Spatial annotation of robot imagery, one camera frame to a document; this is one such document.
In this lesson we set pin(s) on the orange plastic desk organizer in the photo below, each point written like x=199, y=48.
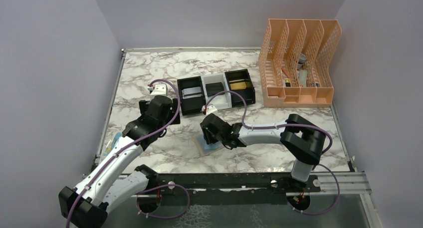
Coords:
x=294, y=62

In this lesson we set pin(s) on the silver card in tray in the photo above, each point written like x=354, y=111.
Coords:
x=192, y=92

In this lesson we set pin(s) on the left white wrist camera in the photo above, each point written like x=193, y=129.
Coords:
x=156, y=90

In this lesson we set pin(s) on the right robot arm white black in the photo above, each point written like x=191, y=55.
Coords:
x=303, y=139

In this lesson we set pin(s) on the black metal base rail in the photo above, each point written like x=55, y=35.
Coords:
x=223, y=188

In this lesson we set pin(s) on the grey tape roll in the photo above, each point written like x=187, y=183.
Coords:
x=302, y=59

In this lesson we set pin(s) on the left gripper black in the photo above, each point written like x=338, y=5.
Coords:
x=171, y=114

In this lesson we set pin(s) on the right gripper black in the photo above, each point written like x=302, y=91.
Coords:
x=209, y=138

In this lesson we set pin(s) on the black white card tray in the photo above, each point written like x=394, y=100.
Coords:
x=192, y=106

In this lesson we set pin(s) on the gold card in tray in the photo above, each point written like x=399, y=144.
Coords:
x=238, y=85

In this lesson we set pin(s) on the black card in tray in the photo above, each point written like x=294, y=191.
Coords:
x=214, y=88

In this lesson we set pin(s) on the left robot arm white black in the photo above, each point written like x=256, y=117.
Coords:
x=88, y=204

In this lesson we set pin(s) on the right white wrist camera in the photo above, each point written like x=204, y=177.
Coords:
x=210, y=109

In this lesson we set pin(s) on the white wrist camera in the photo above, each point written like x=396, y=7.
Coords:
x=156, y=90
x=210, y=109

